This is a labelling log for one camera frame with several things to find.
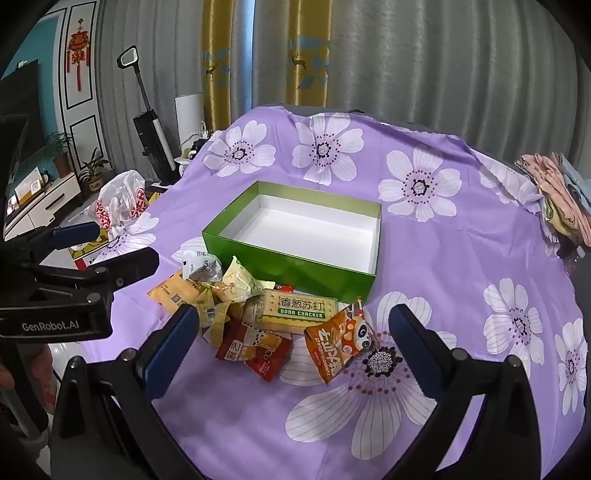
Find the red snack packet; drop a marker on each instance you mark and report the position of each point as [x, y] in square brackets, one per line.
[258, 355]

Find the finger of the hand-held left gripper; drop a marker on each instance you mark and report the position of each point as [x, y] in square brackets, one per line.
[74, 234]
[131, 264]

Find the yellow deer print curtain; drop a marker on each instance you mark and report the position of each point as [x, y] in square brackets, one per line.
[307, 60]
[216, 69]

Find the yellow printed box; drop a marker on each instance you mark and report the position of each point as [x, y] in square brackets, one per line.
[90, 247]

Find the wide grey curtain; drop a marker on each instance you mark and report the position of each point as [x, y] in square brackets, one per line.
[438, 60]

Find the upright vacuum cleaner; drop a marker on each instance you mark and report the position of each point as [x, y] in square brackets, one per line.
[150, 134]

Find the red knot wall ornament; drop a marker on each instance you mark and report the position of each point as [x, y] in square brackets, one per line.
[77, 46]

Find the narrow grey curtain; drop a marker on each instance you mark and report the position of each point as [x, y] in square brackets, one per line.
[258, 55]

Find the small red wrapper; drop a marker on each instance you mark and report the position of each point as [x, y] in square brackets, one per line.
[282, 288]

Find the black television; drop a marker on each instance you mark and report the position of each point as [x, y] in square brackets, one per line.
[21, 106]

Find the white television cabinet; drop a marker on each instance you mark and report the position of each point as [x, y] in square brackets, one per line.
[51, 196]

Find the tall potted plant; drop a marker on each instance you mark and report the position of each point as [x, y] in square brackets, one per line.
[60, 154]

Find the tan biscuit packet white label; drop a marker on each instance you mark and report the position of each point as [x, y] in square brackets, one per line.
[173, 290]

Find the white snack packet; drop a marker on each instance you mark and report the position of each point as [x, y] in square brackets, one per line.
[201, 265]

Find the small potted plant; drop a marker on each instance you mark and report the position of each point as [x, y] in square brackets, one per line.
[92, 173]

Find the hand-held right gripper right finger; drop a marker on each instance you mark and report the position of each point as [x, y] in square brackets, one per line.
[415, 353]

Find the orange panda snack packet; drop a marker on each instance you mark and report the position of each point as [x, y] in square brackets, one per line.
[332, 344]

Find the pile of folded clothes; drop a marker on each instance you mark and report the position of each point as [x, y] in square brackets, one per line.
[558, 198]

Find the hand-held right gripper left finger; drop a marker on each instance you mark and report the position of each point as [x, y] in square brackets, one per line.
[171, 353]

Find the white air purifier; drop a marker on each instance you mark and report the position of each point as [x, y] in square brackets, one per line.
[189, 120]

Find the gold snack packet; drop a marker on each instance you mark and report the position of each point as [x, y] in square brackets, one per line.
[221, 316]

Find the purple floral cloth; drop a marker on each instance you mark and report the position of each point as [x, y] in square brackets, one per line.
[438, 258]

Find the yellow green snack packet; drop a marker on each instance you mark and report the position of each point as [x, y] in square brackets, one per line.
[240, 277]

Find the white plastic bag red print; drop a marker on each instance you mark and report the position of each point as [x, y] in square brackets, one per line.
[122, 198]

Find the green cardboard box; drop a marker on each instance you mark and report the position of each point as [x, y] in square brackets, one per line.
[300, 230]

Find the beige cracker packet green label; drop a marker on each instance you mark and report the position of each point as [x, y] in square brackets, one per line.
[295, 308]

